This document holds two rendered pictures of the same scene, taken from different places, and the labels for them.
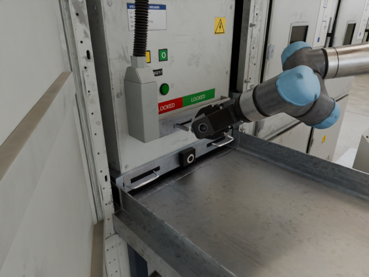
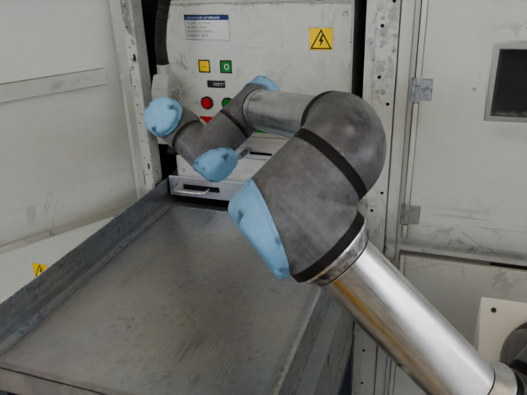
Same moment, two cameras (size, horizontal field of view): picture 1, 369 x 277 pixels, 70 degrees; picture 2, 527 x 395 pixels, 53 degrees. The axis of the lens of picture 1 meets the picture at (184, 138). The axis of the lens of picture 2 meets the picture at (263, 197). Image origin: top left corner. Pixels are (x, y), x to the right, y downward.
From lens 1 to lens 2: 1.22 m
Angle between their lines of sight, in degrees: 58
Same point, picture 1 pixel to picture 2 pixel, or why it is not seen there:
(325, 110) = (188, 154)
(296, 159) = not seen: hidden behind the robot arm
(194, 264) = (107, 244)
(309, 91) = (147, 121)
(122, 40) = (179, 48)
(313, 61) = (237, 101)
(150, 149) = not seen: hidden behind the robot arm
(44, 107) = (14, 81)
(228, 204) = (207, 247)
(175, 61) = (244, 75)
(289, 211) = (220, 283)
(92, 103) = (136, 96)
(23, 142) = not seen: outside the picture
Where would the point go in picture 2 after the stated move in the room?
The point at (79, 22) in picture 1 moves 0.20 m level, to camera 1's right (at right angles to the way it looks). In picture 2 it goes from (128, 32) to (149, 41)
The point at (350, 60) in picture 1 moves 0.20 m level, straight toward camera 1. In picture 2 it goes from (252, 109) to (139, 110)
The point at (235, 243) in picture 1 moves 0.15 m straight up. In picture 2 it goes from (147, 262) to (139, 203)
